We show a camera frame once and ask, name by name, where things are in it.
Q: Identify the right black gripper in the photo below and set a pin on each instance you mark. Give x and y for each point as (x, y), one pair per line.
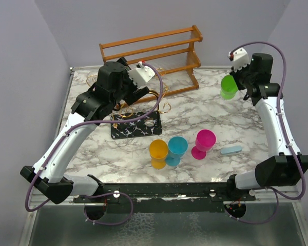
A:
(235, 75)

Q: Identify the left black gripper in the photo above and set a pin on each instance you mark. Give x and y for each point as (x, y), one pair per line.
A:
(137, 93)

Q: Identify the green plastic wine glass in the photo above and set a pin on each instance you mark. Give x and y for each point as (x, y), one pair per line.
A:
(228, 87)

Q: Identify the clear tall wine glass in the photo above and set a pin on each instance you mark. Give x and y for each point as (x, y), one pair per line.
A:
(91, 78)

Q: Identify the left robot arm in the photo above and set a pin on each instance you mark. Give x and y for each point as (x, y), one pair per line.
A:
(47, 174)

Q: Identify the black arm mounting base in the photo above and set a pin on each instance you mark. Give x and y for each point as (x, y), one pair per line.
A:
(164, 197)

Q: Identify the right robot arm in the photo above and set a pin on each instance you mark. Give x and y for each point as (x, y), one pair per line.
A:
(284, 157)

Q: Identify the gold wine glass rack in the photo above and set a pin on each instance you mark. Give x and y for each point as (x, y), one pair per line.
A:
(148, 126)

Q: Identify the orange wooden shelf rack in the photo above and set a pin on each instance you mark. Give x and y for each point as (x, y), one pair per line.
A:
(170, 52)

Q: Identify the yellow plastic wine glass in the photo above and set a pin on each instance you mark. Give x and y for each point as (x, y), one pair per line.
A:
(158, 151)

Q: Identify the blue plastic wine glass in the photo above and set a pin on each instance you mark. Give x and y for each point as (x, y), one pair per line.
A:
(177, 147)

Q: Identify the pink plastic wine glass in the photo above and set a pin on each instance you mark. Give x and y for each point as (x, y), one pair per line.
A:
(204, 142)

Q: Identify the light blue small block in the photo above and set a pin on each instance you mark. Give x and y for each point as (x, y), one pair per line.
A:
(230, 150)

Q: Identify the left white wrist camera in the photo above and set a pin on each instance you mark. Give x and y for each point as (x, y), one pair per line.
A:
(141, 75)

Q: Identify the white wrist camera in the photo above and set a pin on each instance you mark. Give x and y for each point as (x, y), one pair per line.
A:
(141, 75)
(239, 59)

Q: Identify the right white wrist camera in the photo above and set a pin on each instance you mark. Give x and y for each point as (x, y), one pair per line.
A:
(239, 59)

